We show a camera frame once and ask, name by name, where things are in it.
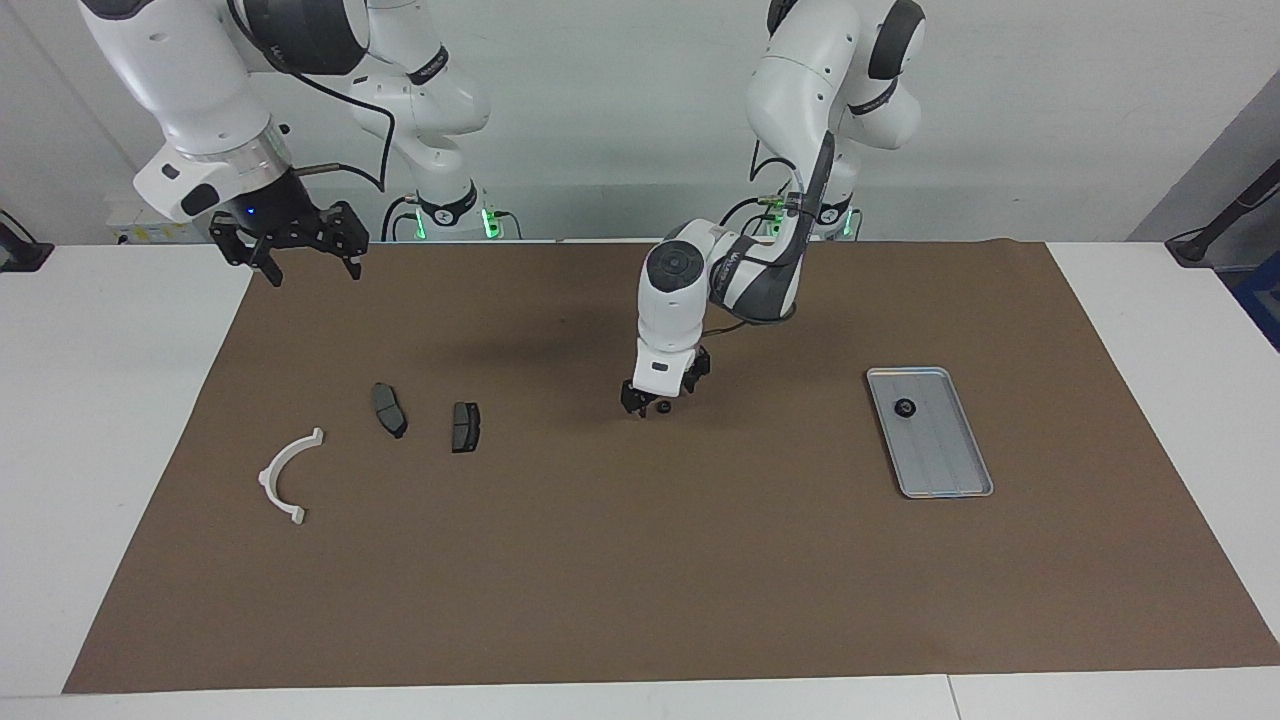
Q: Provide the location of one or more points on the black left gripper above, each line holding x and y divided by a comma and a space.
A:
699, 362

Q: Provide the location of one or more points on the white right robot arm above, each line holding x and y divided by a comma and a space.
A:
190, 90

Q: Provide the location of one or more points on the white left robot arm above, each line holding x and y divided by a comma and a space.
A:
680, 300

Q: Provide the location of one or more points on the rectangular dark grey brake pad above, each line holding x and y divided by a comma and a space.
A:
465, 427

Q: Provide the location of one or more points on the white box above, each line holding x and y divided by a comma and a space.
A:
150, 232

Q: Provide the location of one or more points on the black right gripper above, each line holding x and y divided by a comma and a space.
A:
285, 220

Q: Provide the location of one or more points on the brown table mat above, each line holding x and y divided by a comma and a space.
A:
640, 560

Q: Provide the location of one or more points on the black clamp stand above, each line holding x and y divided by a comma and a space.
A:
25, 255

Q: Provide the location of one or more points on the elongated dark grey brake pad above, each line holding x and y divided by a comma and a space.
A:
388, 408

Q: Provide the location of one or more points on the black angled stand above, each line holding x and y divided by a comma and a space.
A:
1195, 245

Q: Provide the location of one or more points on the blue crate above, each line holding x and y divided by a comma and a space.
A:
1262, 295

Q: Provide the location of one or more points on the silver metal tray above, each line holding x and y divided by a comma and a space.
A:
940, 450

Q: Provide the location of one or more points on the white semicircular bracket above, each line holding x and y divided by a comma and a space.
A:
266, 480

